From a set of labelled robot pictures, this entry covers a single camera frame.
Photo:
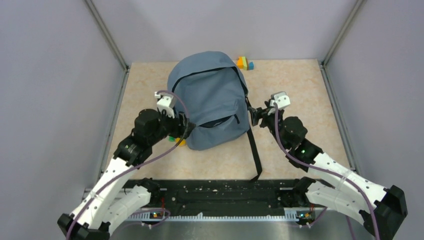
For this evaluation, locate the blue student backpack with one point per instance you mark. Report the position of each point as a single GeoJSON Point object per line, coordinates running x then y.
{"type": "Point", "coordinates": [214, 96]}

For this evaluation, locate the orange yellow eraser block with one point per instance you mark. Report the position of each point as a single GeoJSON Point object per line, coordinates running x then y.
{"type": "Point", "coordinates": [180, 142]}

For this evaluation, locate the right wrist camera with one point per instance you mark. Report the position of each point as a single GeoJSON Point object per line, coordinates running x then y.
{"type": "Point", "coordinates": [280, 99]}

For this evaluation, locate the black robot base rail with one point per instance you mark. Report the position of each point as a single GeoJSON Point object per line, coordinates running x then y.
{"type": "Point", "coordinates": [194, 200]}

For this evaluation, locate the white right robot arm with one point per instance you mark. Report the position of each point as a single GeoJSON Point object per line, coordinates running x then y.
{"type": "Point", "coordinates": [381, 210]}

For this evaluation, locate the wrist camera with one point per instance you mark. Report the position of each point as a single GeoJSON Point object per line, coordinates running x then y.
{"type": "Point", "coordinates": [280, 99]}
{"type": "Point", "coordinates": [165, 104]}

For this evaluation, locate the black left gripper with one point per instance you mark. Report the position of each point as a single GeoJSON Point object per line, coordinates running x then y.
{"type": "Point", "coordinates": [178, 129]}

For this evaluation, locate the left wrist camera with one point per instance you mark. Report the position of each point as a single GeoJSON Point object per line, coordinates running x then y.
{"type": "Point", "coordinates": [165, 104]}

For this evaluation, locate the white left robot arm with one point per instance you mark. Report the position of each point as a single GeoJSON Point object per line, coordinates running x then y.
{"type": "Point", "coordinates": [100, 214]}

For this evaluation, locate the colourful sticky note stack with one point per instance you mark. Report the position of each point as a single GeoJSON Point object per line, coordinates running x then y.
{"type": "Point", "coordinates": [243, 63]}

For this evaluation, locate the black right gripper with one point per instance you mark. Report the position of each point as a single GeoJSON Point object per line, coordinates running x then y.
{"type": "Point", "coordinates": [261, 113]}

